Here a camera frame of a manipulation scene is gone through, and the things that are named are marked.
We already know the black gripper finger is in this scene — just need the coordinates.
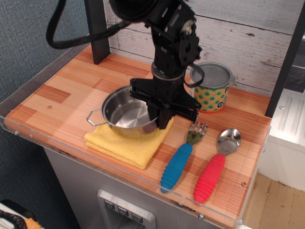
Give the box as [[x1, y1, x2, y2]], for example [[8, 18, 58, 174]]
[[147, 101, 160, 128], [159, 109, 175, 129]]

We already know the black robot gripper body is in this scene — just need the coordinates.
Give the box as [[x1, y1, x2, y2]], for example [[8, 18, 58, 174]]
[[130, 76, 201, 122]]

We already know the small stainless steel pot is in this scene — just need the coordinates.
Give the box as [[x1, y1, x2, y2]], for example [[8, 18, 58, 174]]
[[86, 85, 158, 138]]

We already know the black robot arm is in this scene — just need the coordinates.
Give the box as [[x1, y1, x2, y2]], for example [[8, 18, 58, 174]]
[[109, 0, 203, 129]]

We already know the folded yellow cloth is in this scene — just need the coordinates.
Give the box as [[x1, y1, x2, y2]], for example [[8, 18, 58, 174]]
[[84, 118, 174, 169]]

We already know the patterned can with grey lid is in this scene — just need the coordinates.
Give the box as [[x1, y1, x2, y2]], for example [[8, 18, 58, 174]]
[[189, 62, 235, 113]]

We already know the grey toy fridge cabinet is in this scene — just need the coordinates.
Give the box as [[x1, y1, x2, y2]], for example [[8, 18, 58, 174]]
[[44, 148, 217, 229]]

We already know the silver dispenser button panel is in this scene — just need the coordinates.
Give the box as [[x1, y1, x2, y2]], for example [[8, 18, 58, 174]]
[[97, 189, 157, 229]]

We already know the white toy sink unit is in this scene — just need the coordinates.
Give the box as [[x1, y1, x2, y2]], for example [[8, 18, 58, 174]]
[[258, 89, 305, 191]]

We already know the clear acrylic table guard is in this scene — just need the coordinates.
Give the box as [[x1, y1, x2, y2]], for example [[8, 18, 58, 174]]
[[0, 29, 279, 229]]

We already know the orange and black object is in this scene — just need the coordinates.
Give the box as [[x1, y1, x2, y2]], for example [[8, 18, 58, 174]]
[[0, 199, 43, 229]]

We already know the fork with blue handle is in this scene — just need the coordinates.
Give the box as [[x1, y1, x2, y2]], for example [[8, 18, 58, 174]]
[[160, 122, 208, 193]]

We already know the spoon with red handle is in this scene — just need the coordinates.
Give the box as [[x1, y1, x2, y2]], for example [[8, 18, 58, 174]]
[[193, 128, 241, 203]]

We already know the black braided cable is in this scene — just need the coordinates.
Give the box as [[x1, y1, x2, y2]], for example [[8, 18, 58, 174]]
[[45, 0, 205, 88]]

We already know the dark vertical post left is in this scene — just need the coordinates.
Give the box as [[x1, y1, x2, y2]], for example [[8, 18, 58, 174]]
[[84, 0, 110, 64]]

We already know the dark vertical post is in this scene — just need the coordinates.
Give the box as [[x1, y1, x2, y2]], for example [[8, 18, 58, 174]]
[[84, 0, 110, 64], [265, 3, 305, 118]]

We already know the dark vertical post right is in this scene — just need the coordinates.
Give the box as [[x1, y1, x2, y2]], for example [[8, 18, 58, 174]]
[[265, 3, 305, 118]]

